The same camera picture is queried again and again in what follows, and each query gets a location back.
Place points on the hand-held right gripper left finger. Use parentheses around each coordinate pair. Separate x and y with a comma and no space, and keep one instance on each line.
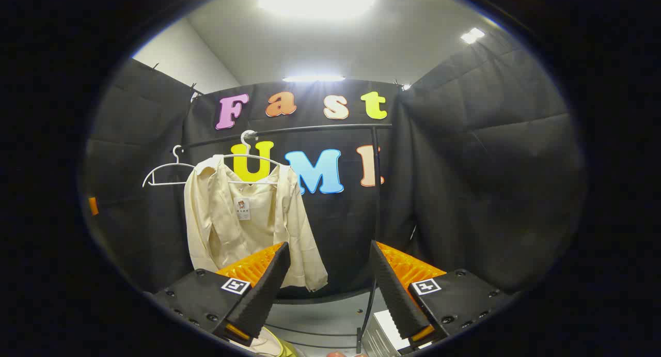
(268,290)

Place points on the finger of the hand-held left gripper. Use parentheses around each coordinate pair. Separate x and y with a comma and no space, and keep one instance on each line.
(93,206)

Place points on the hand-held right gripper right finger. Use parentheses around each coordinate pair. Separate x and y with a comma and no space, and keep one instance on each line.
(392,290)

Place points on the cream shirt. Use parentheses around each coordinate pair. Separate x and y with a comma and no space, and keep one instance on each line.
(217,228)

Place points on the white plastic hanger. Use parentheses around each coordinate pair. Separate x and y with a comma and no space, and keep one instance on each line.
(168,183)

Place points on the black metal clothes rack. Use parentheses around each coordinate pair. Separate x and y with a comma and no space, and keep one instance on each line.
(376,191)

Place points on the white hanger with taped hook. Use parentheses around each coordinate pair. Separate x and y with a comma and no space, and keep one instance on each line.
(248,146)

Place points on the yellow-green shoe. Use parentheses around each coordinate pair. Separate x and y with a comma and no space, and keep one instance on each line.
(281,346)

